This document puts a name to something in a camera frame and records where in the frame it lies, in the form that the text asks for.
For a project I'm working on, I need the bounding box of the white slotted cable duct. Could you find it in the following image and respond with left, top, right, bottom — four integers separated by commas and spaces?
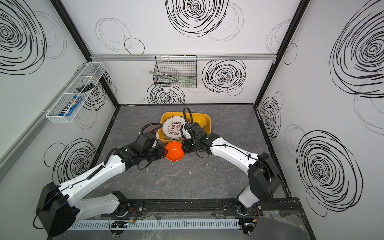
69, 219, 241, 231

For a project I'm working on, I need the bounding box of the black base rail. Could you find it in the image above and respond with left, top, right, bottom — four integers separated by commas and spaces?
101, 197, 302, 217

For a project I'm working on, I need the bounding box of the green item in basket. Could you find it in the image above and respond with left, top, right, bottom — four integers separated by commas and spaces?
176, 76, 195, 87

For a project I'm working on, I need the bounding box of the black wire basket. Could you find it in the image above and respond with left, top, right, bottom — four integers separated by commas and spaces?
150, 55, 198, 88

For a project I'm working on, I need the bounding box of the yellow bowl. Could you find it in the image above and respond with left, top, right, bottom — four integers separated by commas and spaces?
193, 116, 207, 129

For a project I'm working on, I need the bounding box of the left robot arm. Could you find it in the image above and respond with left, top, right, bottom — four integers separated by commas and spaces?
34, 132, 168, 238

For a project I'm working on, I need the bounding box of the orange bowl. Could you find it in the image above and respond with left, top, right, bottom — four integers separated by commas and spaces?
165, 142, 185, 162

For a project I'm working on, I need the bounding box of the blue candy packet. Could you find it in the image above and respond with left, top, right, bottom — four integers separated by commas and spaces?
59, 97, 83, 117

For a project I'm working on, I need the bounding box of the white wire shelf basket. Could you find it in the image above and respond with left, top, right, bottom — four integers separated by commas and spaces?
46, 62, 106, 124

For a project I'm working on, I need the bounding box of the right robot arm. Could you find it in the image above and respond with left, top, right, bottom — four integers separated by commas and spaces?
181, 123, 283, 216

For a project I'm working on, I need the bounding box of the yellow plastic bin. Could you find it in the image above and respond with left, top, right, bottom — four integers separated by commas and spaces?
157, 112, 211, 144

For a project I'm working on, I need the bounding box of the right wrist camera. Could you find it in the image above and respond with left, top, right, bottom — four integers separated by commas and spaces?
181, 127, 192, 140

